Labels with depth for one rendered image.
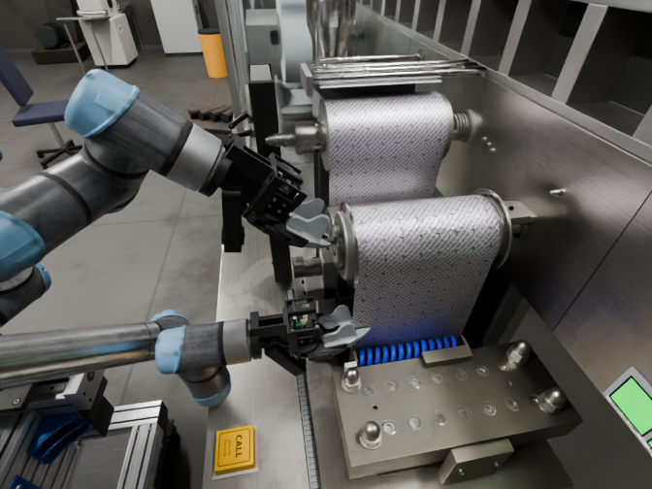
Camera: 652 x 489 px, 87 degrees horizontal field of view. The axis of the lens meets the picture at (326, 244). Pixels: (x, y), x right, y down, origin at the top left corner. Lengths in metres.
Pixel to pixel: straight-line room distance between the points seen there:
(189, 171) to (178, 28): 7.86
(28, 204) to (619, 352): 0.73
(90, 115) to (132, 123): 0.04
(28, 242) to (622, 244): 0.69
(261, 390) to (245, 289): 0.31
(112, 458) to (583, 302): 1.56
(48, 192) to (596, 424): 2.11
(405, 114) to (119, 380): 1.83
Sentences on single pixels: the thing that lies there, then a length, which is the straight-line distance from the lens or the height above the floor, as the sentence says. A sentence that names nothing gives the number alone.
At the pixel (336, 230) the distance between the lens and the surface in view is 0.56.
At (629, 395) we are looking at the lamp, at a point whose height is 1.19.
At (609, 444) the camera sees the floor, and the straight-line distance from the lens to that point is 2.12.
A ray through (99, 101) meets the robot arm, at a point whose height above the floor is 1.51.
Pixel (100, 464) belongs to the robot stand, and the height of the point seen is 0.21.
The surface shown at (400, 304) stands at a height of 1.15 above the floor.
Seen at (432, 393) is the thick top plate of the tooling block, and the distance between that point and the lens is 0.70.
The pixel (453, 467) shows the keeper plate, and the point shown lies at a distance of 0.69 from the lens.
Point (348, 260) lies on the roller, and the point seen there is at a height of 1.27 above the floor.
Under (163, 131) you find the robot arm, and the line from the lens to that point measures 0.44.
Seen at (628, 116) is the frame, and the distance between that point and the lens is 0.65.
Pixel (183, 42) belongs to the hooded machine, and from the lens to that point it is 8.30.
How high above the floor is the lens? 1.63
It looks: 40 degrees down
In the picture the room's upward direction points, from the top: straight up
